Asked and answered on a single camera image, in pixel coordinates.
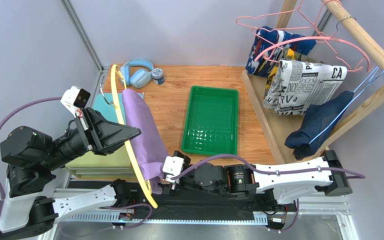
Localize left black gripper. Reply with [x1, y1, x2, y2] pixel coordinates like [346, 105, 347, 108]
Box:
[43, 106, 143, 170]

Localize yellow clothes hanger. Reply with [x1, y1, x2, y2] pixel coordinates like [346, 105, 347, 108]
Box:
[100, 64, 158, 209]

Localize purple trousers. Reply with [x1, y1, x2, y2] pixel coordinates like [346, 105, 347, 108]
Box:
[122, 89, 169, 195]

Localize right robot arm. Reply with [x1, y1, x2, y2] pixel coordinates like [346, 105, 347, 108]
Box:
[161, 150, 358, 207]

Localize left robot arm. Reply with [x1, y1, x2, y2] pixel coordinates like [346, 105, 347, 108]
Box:
[0, 107, 141, 240]

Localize thick pink hanger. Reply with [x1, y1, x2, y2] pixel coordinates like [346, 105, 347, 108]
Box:
[254, 36, 371, 73]

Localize olive green box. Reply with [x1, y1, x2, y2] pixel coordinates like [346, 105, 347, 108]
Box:
[65, 147, 136, 179]

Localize green plastic tray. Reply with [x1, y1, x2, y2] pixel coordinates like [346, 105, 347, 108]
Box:
[181, 85, 239, 156]

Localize light blue headphones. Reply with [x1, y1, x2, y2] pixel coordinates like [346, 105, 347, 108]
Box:
[119, 59, 154, 89]

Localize small blue white jar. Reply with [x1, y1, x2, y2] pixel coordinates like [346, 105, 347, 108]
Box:
[150, 68, 165, 85]

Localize newspaper print garment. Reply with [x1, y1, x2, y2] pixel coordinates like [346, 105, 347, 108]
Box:
[263, 59, 348, 116]

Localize dark blue denim garment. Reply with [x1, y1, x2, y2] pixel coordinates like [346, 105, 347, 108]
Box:
[284, 90, 354, 160]

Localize yellow camouflage garment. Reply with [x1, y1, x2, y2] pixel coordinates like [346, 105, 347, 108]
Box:
[264, 48, 324, 97]

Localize blue white patterned garment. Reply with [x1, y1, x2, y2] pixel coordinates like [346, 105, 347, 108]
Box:
[245, 25, 317, 79]

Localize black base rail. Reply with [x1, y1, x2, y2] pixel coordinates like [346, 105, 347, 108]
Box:
[66, 179, 299, 222]

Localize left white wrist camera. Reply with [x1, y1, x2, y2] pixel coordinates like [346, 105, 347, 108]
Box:
[60, 85, 91, 116]

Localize thin pink wire hanger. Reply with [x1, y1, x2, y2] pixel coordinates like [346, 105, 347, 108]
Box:
[235, 0, 334, 37]

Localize blue wire hanger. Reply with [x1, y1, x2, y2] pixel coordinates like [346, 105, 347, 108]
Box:
[309, 66, 384, 145]

